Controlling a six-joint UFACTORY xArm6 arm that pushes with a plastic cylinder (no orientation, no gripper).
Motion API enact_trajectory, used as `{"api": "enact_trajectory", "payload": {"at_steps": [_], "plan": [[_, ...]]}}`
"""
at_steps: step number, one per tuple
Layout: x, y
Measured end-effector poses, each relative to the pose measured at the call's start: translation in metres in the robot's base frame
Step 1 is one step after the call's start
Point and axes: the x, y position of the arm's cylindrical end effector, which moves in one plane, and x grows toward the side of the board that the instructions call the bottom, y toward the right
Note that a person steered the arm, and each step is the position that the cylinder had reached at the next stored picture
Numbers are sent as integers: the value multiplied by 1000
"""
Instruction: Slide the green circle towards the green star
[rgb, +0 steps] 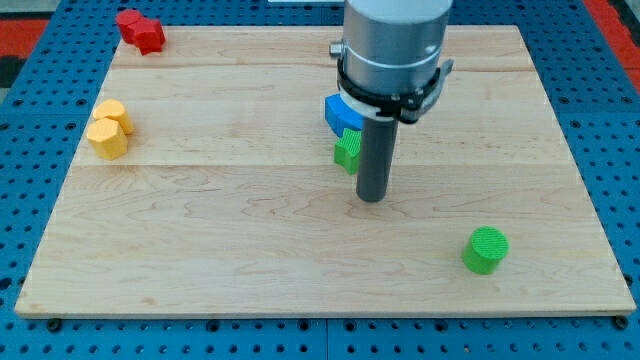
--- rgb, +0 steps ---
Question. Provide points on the green cylinder block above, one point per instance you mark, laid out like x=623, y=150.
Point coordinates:
x=485, y=249

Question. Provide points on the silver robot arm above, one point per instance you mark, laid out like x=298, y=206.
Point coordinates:
x=388, y=56

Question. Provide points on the green star block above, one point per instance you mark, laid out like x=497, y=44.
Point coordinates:
x=347, y=151

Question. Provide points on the red star block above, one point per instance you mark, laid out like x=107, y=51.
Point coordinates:
x=148, y=36

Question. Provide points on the blue crescent block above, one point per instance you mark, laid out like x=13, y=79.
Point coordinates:
x=339, y=116

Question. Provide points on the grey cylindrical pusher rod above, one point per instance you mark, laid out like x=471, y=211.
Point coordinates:
x=376, y=153

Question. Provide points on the wooden board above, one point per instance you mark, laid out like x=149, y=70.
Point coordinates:
x=228, y=203

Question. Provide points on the yellow hexagon block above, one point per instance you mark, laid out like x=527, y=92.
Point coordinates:
x=107, y=138

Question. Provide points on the yellow rounded block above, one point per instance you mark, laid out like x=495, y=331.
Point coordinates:
x=114, y=110

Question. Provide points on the red rounded block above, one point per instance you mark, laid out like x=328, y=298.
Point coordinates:
x=125, y=21

